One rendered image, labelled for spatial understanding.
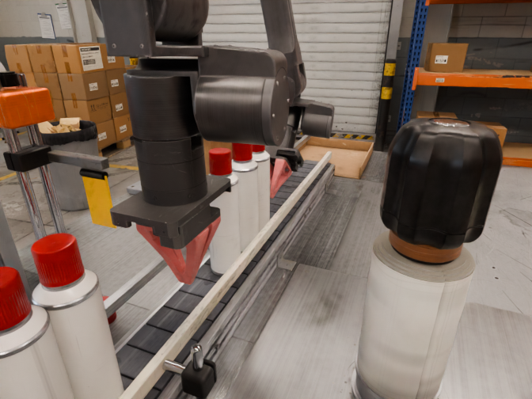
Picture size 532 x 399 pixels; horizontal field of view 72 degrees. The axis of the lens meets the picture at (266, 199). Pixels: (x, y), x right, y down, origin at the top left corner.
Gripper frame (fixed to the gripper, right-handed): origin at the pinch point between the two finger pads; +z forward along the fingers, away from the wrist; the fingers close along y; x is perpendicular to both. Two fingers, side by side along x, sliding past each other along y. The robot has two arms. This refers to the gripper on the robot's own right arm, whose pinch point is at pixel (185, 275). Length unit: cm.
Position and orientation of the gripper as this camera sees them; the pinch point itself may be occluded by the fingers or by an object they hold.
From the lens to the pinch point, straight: 38.5
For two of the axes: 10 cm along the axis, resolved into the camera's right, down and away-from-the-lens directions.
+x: -9.3, -1.5, 3.4
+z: 0.1, 9.1, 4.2
